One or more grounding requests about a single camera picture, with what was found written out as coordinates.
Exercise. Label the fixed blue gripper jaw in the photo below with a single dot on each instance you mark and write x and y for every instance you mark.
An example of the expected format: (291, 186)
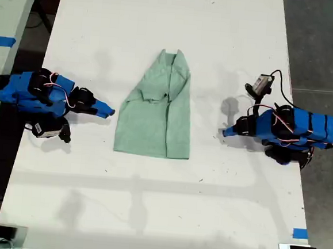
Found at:
(103, 105)
(231, 134)

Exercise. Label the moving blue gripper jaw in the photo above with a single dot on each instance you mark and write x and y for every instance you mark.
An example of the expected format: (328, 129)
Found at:
(99, 113)
(232, 130)

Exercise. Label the pale green T-shirt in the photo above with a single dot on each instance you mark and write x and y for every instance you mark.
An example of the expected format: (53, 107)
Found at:
(152, 123)

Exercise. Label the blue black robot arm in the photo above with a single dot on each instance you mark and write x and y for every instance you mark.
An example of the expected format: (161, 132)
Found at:
(313, 127)
(19, 91)

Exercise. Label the long blue tape strip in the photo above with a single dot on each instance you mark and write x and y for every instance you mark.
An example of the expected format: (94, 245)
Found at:
(1, 41)

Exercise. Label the pale side table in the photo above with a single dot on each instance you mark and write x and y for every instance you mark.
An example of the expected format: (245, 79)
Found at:
(8, 5)

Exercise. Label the short blue tape strip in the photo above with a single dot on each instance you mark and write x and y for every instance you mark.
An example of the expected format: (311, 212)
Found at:
(300, 233)

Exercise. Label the black camera stalk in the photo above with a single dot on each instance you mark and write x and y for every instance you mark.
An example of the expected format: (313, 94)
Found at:
(250, 88)
(65, 131)

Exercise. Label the grey camera box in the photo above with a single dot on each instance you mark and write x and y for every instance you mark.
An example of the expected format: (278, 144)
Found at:
(46, 129)
(262, 83)

